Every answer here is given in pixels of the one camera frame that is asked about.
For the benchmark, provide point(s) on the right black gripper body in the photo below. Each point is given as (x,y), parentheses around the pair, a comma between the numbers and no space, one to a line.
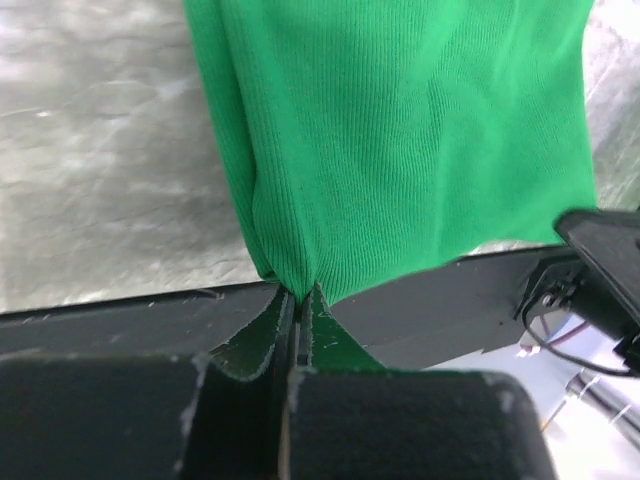
(596,276)

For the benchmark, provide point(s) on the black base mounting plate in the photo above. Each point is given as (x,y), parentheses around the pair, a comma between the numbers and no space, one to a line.
(416,322)

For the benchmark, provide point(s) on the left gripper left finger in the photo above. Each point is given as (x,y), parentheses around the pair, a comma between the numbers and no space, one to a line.
(187,385)

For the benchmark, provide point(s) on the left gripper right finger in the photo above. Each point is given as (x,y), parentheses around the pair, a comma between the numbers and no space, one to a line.
(349,417)

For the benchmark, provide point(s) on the green tank top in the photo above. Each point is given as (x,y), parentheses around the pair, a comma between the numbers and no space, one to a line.
(366,140)

